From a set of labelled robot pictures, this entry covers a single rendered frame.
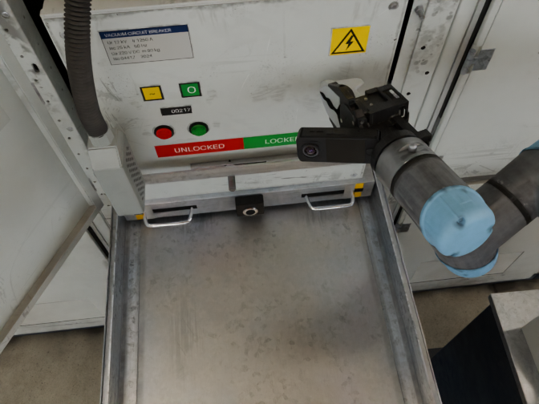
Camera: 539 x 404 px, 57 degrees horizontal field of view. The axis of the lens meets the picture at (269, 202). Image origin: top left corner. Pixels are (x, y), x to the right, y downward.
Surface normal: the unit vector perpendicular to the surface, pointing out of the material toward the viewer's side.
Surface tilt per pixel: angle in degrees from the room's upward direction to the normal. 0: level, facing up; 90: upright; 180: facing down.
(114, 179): 90
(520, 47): 90
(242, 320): 0
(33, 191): 90
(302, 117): 90
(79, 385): 0
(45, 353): 0
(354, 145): 76
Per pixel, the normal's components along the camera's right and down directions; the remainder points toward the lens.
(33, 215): 0.92, 0.33
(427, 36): 0.11, 0.85
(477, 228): 0.35, 0.64
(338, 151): -0.20, 0.69
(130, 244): -0.02, -0.51
